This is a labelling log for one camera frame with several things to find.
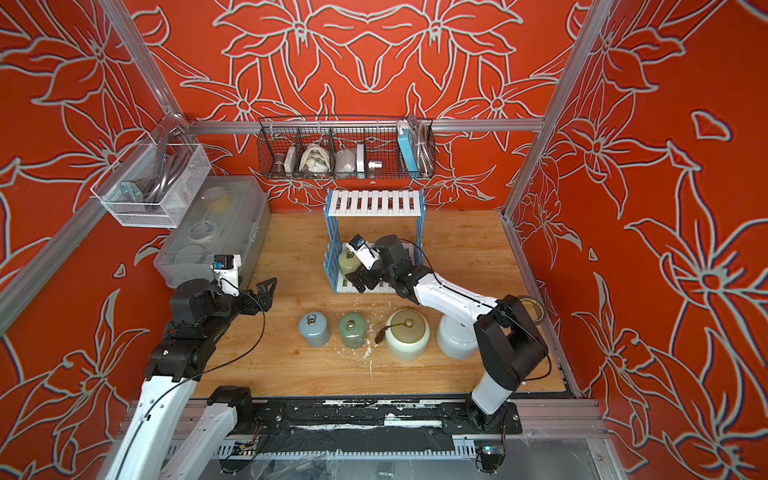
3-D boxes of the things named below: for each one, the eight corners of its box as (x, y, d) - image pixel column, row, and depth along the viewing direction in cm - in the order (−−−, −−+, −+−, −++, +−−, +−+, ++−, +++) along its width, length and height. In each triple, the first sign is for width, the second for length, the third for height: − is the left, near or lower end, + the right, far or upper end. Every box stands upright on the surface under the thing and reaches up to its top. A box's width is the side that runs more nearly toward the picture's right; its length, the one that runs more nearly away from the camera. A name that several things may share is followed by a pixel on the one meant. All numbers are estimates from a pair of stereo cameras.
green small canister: (341, 349, 86) (338, 337, 79) (343, 325, 91) (340, 312, 84) (365, 349, 86) (364, 337, 79) (366, 325, 91) (365, 312, 84)
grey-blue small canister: (303, 347, 87) (296, 334, 80) (307, 325, 92) (300, 311, 84) (329, 347, 87) (324, 334, 80) (331, 325, 92) (327, 311, 84)
